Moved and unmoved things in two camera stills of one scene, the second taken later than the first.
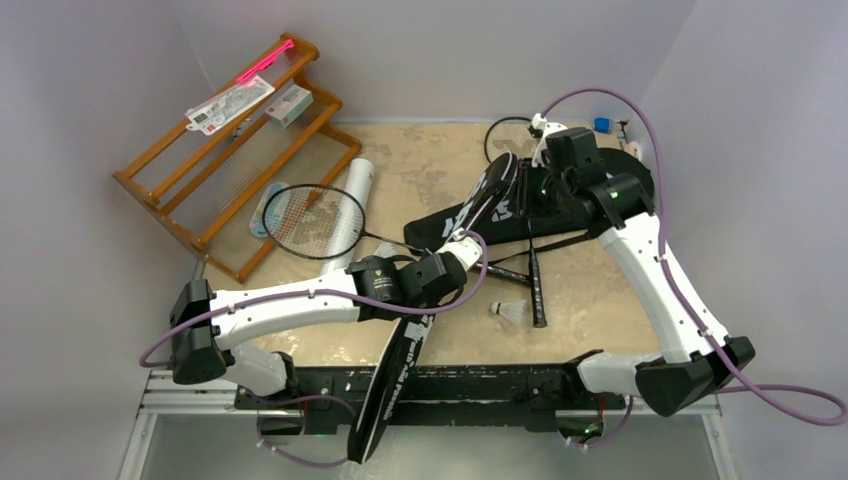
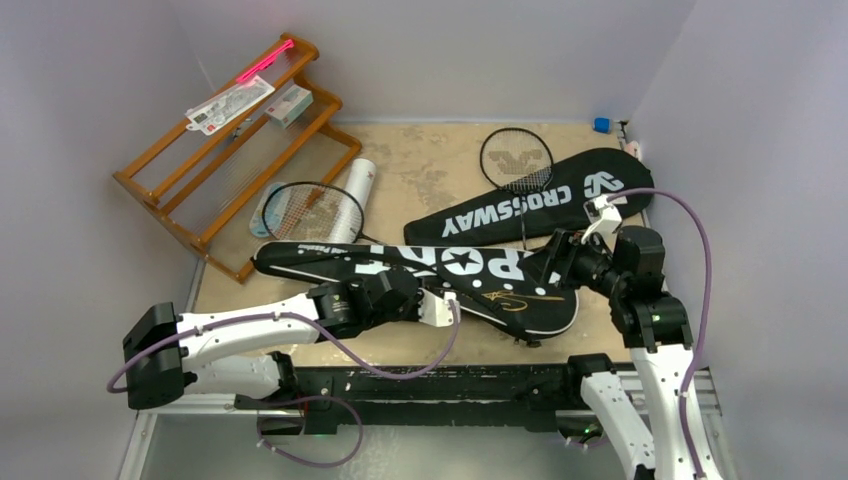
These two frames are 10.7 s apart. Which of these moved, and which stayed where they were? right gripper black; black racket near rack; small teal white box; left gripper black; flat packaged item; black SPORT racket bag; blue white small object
Moved: black SPORT racket bag; right gripper black; left gripper black
Stayed: black racket near rack; blue white small object; flat packaged item; small teal white box
